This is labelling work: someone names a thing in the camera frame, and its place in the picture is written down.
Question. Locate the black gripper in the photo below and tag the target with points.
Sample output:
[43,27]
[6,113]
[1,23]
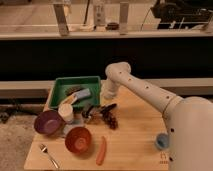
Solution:
[90,111]

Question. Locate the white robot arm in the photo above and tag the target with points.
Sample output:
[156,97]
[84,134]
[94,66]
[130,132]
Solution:
[189,121]

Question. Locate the white metal cup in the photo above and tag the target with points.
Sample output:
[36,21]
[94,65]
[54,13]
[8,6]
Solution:
[66,112]

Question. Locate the blue plastic cup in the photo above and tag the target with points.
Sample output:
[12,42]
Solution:
[162,141]

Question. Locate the dark grape bunch toy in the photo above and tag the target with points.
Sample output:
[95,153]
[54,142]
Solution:
[110,120]

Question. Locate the green plastic tray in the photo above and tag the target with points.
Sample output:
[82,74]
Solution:
[65,86]

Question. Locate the dark scrub pad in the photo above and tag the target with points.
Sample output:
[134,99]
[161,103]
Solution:
[73,89]

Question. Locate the wooden cutting board table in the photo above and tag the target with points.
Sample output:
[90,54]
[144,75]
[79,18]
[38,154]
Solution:
[131,147]

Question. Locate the orange plastic bowl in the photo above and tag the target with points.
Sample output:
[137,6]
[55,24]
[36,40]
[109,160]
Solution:
[78,140]

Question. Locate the orange toy carrot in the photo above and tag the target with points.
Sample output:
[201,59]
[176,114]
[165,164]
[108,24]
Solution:
[102,151]

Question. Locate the purple plastic bowl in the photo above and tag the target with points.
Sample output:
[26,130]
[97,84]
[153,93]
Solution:
[48,122]

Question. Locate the silver metal fork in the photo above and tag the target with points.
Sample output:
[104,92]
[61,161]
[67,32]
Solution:
[44,150]

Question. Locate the black machine in background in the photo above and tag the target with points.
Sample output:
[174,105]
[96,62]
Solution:
[184,13]

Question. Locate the brush with yellow handle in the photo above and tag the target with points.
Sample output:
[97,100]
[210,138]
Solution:
[79,95]

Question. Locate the grey metal post left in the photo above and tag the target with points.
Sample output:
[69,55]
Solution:
[61,20]

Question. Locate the grey metal post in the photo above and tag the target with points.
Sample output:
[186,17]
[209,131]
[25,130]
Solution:
[123,17]
[61,20]

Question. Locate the grey metal post right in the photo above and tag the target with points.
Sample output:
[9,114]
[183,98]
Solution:
[123,17]

